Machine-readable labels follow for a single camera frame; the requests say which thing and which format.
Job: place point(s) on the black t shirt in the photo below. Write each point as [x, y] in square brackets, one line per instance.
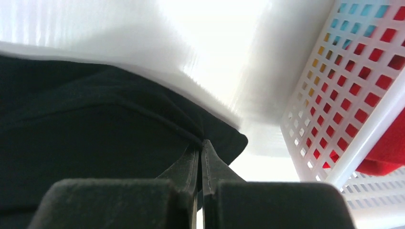
[62, 119]

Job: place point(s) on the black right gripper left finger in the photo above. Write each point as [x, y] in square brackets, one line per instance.
[166, 202]

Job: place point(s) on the white plastic laundry basket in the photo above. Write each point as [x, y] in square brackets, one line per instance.
[328, 143]

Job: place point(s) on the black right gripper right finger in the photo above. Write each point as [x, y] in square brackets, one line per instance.
[229, 202]

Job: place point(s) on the light blue t shirt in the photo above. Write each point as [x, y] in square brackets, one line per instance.
[353, 19]

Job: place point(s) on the yellow t shirt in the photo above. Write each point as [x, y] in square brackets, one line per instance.
[323, 65]

